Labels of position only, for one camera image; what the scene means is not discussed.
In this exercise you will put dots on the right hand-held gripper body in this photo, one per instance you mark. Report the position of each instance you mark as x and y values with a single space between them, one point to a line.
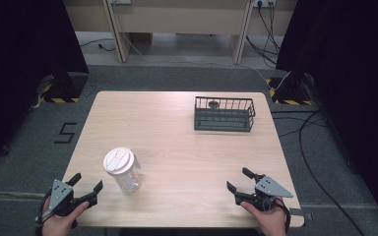
269 187

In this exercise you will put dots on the black stand base striped tape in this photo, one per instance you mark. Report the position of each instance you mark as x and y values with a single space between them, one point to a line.
290 91
62 90

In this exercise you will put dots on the black curtain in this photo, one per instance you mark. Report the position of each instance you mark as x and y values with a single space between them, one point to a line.
19 59
351 82

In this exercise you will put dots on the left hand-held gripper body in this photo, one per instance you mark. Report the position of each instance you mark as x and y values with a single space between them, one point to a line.
60 194

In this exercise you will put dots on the beige wooden desk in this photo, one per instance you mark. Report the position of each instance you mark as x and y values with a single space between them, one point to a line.
180 23

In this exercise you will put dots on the person's right hand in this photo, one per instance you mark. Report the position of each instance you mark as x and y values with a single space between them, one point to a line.
269 223

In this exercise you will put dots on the dark round object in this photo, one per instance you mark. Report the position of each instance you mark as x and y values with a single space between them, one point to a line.
214 104

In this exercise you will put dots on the white wall socket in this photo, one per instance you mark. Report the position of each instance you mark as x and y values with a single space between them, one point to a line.
264 3

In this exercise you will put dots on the person's left hand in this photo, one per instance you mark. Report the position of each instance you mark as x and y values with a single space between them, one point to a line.
60 224

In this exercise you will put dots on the clear plastic cup white lid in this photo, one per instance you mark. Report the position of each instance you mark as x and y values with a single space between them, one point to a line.
123 167

